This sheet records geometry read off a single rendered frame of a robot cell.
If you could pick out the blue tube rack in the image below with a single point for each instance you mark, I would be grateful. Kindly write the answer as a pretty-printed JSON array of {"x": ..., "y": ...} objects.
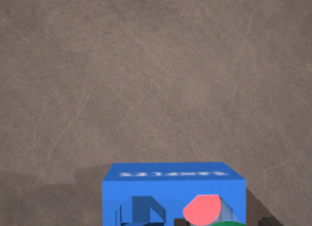
[{"x": 173, "y": 186}]

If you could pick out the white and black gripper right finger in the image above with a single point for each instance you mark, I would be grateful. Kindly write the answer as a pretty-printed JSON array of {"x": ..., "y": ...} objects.
[{"x": 269, "y": 221}]

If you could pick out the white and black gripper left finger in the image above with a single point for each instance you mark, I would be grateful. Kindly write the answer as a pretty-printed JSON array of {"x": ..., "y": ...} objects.
[{"x": 181, "y": 222}]

